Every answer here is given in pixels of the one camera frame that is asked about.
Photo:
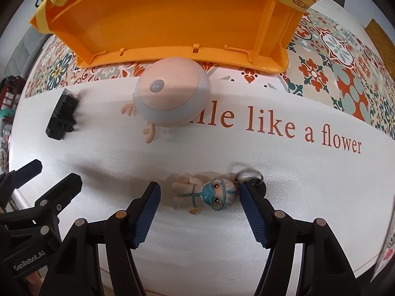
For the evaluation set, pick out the orange plastic crate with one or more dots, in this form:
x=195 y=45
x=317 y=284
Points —
x=172 y=21

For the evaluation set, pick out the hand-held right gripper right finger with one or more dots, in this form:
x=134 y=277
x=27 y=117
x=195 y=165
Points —
x=254 y=215

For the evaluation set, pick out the red-brown wooden rack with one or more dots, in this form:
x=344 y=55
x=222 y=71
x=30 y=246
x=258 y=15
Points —
x=10 y=92

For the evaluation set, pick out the wicker box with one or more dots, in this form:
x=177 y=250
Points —
x=382 y=43

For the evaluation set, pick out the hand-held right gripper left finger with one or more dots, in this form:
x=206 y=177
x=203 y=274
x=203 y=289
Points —
x=146 y=212

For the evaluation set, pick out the black power adapter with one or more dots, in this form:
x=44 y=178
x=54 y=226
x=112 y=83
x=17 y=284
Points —
x=61 y=114

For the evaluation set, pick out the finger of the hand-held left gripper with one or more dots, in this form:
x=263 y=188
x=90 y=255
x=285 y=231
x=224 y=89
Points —
x=63 y=188
x=26 y=171

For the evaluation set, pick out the grey sofa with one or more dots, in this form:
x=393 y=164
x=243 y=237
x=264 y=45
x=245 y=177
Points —
x=26 y=49

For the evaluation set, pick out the round pink night light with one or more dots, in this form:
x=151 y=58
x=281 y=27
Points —
x=172 y=89

